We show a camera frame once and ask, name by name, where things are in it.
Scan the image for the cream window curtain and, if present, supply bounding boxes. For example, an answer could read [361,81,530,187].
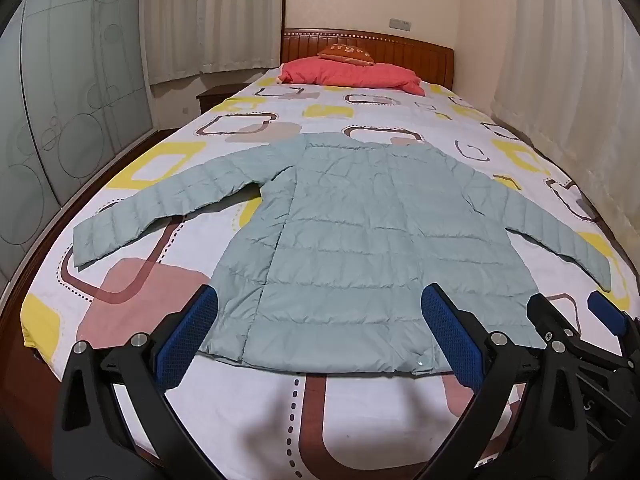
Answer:
[140,0,286,86]

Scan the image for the frosted glass wardrobe doors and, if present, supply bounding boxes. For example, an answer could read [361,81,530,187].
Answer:
[0,0,156,301]

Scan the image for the light green puffer jacket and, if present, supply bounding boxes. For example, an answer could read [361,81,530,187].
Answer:
[72,131,613,377]

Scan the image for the wooden headboard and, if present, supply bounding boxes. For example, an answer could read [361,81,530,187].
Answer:
[281,28,455,92]

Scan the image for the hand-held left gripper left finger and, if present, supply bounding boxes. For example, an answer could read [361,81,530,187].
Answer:
[51,284,236,480]

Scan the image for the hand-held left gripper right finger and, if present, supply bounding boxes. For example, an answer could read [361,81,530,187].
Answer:
[415,283,608,480]

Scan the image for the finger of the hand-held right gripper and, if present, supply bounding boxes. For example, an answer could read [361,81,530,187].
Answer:
[527,293,640,378]
[586,290,640,346]

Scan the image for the red pillow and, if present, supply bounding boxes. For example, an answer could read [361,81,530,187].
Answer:
[276,56,426,97]

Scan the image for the wooden nightstand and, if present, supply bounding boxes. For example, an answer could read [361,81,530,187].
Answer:
[196,85,246,115]

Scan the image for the orange cushion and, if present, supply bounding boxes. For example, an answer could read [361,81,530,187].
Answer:
[316,43,376,66]

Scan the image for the bed with patterned sheet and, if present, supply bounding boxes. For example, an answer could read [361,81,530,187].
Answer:
[20,62,636,466]

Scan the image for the wooden bed frame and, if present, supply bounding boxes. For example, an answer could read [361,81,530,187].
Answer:
[0,127,201,480]

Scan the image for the cream wide curtain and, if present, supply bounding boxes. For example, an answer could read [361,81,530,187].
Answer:
[490,0,640,261]

